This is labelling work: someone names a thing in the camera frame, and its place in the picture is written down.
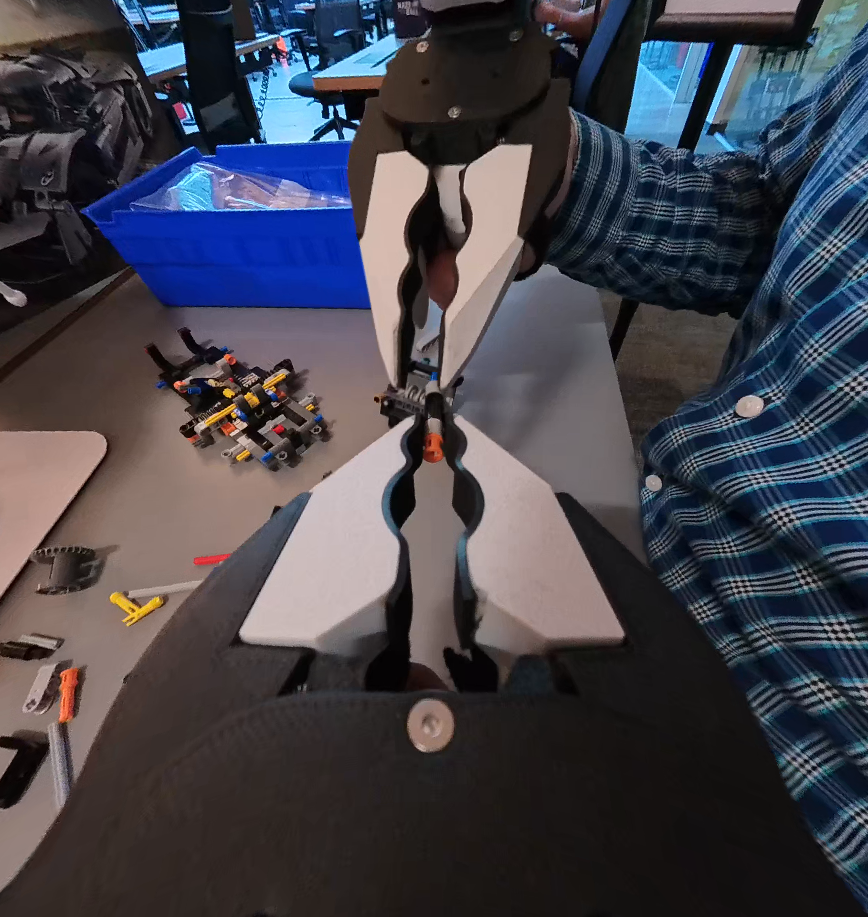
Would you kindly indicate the yellow lego connector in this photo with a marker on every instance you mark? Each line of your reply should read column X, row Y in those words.
column 139, row 607

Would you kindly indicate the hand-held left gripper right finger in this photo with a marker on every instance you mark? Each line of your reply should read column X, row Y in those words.
column 541, row 566

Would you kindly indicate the person's plaid shirt torso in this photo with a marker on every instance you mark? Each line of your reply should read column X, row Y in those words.
column 785, row 537

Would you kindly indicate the wooden desk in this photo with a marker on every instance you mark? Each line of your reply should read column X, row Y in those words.
column 352, row 71

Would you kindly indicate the black office chair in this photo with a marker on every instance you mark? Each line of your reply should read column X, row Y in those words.
column 330, row 86

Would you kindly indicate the light grey lego axle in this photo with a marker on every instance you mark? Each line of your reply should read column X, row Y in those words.
column 165, row 589

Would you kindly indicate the large lego chassis assembly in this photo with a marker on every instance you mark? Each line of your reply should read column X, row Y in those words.
column 244, row 408

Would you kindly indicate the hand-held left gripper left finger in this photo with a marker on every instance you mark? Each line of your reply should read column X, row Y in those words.
column 319, row 566

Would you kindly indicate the black and grey lego piece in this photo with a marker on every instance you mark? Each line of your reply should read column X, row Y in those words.
column 26, row 646

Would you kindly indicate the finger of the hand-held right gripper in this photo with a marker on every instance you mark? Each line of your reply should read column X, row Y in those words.
column 384, row 243
column 495, row 236

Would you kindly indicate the dark chair back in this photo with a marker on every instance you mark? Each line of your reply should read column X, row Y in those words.
column 609, row 64

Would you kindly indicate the black curved lego panel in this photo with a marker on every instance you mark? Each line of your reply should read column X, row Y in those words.
column 8, row 774

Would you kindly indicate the clear plastic bag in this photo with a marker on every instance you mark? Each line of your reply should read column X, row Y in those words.
column 248, row 188

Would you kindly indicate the red lego pin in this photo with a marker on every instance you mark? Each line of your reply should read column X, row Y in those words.
column 210, row 559

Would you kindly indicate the grey lego liftarm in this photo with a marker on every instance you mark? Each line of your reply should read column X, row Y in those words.
column 40, row 688

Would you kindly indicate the small black grey lego assembly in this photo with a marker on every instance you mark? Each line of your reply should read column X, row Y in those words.
column 434, row 423

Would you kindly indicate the long grey lego axle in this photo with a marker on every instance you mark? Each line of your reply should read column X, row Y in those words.
column 60, row 763

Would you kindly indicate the grey rounded mat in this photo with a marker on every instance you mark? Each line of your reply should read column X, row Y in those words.
column 18, row 501

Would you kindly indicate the person's right forearm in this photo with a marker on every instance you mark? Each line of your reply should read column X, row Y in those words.
column 677, row 208

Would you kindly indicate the white plastic tool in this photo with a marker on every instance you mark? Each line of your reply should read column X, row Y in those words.
column 3, row 289

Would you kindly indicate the orange lego connector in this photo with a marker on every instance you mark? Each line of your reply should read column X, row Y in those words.
column 68, row 693

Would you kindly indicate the person's right hand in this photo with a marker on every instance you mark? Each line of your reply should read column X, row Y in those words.
column 442, row 276

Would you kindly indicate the black framed table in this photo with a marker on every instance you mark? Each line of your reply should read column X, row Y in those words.
column 735, row 18

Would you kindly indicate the blue plastic bin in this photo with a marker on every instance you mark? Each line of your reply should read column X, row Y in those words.
column 248, row 251

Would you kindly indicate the black lego gear hub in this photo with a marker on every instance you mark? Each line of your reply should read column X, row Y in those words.
column 65, row 569

